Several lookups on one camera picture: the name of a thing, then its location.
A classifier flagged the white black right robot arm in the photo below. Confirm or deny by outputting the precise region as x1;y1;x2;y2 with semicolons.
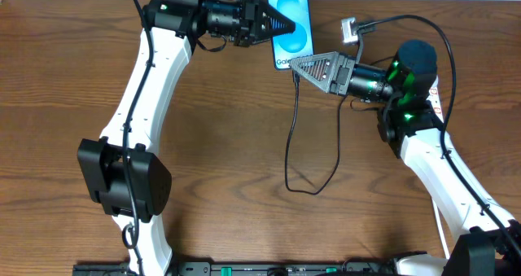
289;40;520;275

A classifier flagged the white power strip cord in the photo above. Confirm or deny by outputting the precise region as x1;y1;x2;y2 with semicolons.
431;198;451;261

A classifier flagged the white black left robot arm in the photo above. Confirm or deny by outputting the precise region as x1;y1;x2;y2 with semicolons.
72;0;296;275

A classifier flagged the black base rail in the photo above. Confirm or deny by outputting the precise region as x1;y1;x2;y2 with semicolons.
72;260;398;276

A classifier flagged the black USB charging cable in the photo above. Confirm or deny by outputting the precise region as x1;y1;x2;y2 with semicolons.
283;71;348;196

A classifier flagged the white power strip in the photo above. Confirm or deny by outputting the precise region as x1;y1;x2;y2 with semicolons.
427;77;444;121

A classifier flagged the blue Galaxy smartphone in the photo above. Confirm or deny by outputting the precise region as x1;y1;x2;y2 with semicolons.
267;0;314;70

